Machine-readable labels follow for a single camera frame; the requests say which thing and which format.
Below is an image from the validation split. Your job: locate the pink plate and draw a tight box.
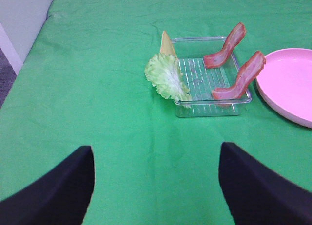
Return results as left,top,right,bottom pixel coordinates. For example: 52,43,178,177
256,48,312,128

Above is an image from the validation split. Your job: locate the green lettuce leaf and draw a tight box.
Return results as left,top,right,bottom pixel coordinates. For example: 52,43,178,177
145,53,192,102

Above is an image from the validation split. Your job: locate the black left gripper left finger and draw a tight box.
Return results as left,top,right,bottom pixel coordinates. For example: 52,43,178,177
0,146,95,225

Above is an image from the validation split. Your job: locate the clear plastic ingredient tray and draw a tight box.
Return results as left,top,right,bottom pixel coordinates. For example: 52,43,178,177
171,36,252,117

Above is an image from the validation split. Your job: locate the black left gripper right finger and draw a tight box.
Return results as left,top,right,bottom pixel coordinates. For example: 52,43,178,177
218,142,312,225

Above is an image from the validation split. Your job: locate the yellow cheese slice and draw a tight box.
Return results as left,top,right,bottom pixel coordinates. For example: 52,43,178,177
159,30,177,58

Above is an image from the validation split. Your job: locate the bacon strip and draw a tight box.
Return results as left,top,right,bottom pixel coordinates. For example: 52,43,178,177
211,51,266,100
203,22,246,69

